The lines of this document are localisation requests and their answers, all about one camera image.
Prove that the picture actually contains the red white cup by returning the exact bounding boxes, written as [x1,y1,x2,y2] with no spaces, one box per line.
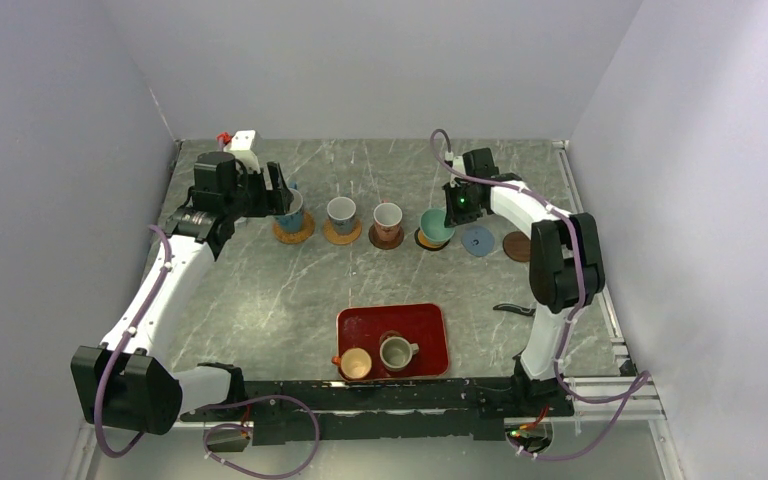
[373,202,403,240]

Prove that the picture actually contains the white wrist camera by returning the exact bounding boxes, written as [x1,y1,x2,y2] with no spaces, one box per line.
[443,151,465,187]
[216,130,261,172]

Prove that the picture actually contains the red serving tray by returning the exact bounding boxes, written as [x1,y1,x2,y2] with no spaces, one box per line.
[336,303,450,381]

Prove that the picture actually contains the small white cup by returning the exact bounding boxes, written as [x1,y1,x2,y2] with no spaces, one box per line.
[327,196,357,236]

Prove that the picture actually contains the olive green cup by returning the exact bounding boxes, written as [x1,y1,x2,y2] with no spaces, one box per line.
[379,335,420,372]

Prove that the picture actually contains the woven rattan coaster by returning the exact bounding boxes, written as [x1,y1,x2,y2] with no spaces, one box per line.
[323,218,363,245]
[272,213,316,245]

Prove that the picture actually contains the teal green cup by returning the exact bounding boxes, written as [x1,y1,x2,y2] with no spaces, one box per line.
[419,208,455,242]

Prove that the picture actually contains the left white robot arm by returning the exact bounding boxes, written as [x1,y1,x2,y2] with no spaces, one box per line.
[70,151,293,435]

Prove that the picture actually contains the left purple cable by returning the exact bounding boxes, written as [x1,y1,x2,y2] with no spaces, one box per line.
[92,225,321,480]

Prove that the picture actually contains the brown wooden coaster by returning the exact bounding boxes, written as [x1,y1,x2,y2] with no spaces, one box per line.
[502,231,531,263]

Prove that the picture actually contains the dark wooden coaster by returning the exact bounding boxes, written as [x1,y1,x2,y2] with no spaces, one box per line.
[368,227,404,250]

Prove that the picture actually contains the black orange smiley coaster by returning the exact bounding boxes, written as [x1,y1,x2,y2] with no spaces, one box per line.
[413,228,450,251]

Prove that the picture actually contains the blue felt coaster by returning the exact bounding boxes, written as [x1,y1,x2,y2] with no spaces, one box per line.
[461,226,495,257]

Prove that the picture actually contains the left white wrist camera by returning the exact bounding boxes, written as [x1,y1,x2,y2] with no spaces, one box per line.
[216,130,261,172]

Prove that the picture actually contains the blue white cup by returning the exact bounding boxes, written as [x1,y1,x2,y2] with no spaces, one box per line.
[275,188,305,233]

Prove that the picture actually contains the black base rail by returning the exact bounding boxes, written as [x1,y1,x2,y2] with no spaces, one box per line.
[181,368,574,446]

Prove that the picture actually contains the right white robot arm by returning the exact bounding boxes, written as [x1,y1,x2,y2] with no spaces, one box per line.
[436,147,605,415]

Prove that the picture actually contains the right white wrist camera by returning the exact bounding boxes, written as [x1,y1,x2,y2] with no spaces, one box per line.
[443,151,465,187]

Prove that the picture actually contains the orange cup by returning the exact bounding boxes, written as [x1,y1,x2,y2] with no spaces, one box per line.
[331,347,372,381]

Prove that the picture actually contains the black pliers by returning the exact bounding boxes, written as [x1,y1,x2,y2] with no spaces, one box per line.
[492,303,536,317]

